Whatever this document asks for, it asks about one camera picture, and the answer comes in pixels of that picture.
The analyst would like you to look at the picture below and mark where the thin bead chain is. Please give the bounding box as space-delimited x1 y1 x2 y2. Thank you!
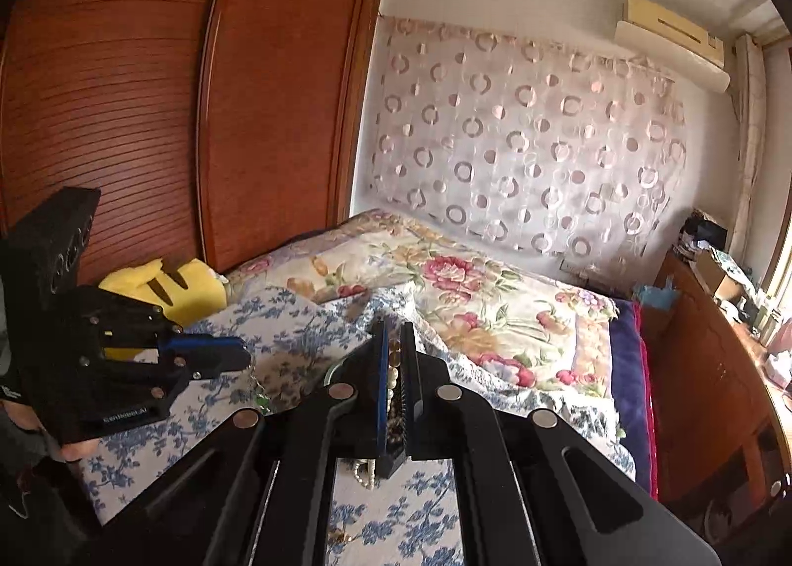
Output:
250 371 273 418

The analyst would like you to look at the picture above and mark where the wooden wardrobe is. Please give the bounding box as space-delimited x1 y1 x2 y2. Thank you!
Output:
0 0 383 295

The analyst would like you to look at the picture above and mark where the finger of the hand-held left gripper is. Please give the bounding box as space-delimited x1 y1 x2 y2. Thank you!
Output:
184 347 252 381
157 332 244 355

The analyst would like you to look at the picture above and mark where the person's left hand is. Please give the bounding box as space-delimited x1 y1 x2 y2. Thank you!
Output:
42 428 101 464

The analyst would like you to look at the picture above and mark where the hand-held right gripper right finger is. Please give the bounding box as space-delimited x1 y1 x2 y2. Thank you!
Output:
401 322 724 566

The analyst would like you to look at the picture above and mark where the white wrapped pipe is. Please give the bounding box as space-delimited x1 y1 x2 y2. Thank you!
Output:
733 34 769 233

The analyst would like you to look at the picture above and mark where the low wooden cabinet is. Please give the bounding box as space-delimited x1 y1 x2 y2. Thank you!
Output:
648 250 792 542

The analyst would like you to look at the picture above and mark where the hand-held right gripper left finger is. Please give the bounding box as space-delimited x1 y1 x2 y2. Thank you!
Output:
83 320 408 566

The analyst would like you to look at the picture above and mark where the cardboard box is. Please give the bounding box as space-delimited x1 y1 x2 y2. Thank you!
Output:
692 247 744 302

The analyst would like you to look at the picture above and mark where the cream wall air conditioner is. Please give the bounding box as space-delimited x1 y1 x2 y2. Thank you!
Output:
612 0 732 95

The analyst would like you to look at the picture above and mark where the circle patterned sheer curtain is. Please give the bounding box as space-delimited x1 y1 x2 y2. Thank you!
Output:
364 15 689 271

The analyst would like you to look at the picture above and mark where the blue floral cloth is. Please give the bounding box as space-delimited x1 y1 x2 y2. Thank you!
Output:
80 284 638 566

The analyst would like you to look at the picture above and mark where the pink floral bedspread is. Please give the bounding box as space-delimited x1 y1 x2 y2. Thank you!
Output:
223 207 621 418

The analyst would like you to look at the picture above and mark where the yellow plush toy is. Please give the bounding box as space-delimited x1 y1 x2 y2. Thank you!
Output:
99 257 228 327

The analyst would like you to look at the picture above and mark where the white pearl necklace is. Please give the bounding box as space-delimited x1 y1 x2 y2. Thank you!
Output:
352 364 404 491

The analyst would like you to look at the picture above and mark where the light blue tissue pack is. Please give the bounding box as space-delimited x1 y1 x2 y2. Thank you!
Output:
631 284 680 311

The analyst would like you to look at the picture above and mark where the pile of dark clothes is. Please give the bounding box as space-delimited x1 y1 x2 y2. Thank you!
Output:
679 210 729 257

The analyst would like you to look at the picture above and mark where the white tissue box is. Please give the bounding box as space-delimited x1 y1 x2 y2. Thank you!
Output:
764 348 792 389

